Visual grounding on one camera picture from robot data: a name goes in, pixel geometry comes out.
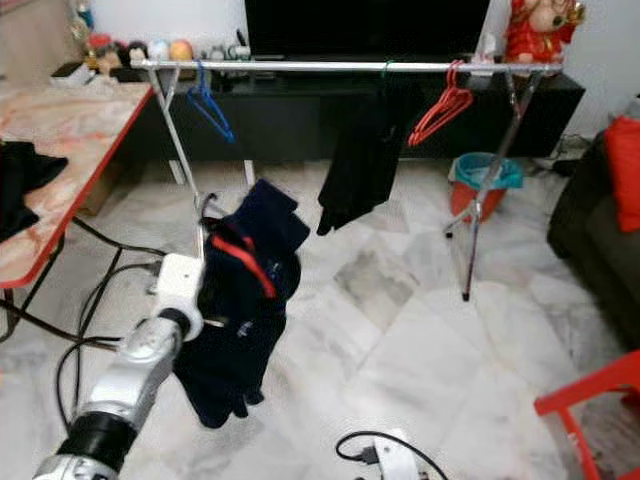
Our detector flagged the red plastic hanger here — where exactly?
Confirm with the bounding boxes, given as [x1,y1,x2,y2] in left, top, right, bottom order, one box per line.
[409,62,472,146]
[407,60,474,148]

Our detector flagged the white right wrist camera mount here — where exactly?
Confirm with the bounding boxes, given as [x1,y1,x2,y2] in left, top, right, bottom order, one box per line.
[372,430,423,480]

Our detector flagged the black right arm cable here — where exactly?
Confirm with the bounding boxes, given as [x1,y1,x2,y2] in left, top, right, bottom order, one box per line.
[335,430,451,480]

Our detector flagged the teal plastic bag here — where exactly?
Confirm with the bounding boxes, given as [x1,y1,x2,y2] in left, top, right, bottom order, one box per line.
[448,150,526,191]

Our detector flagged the light wooden cabinet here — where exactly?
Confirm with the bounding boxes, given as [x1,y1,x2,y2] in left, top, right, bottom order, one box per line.
[0,0,81,86]

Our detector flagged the black printed t-shirt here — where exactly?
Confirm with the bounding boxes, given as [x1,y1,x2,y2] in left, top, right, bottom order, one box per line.
[315,78,406,236]

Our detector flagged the red bucket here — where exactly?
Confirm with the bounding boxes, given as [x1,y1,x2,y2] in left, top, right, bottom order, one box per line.
[448,180,506,223]

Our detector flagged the black crumpled garment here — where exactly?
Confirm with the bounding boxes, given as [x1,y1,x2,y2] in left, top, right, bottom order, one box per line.
[0,140,69,241]

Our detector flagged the black tv console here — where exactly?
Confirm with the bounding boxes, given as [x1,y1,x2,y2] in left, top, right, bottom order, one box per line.
[55,58,586,166]

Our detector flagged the grey fabric sofa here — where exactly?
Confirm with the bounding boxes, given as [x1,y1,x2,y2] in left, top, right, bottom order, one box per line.
[547,128,640,351]

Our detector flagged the red cushion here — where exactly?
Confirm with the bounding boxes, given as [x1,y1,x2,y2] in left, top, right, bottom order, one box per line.
[603,115,640,233]

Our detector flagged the silver metal clothes rack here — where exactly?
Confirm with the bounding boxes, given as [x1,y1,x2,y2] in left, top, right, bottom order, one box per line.
[130,55,566,301]

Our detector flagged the black television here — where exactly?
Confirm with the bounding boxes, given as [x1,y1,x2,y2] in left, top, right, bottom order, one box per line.
[245,0,493,58]

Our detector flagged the red gold buddha statue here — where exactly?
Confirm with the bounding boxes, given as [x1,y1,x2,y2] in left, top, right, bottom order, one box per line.
[503,0,586,66]

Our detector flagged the black white mouse plush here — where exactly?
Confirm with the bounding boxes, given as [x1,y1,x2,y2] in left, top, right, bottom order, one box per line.
[122,42,148,66]

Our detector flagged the navy garment red trim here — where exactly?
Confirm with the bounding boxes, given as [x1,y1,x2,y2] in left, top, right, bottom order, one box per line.
[172,178,311,429]

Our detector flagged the red lid glass jar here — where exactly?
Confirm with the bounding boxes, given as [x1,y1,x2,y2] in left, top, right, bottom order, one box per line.
[88,35,116,76]

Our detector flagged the blue plastic hanger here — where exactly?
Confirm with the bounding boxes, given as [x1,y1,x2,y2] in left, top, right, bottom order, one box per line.
[185,65,236,144]

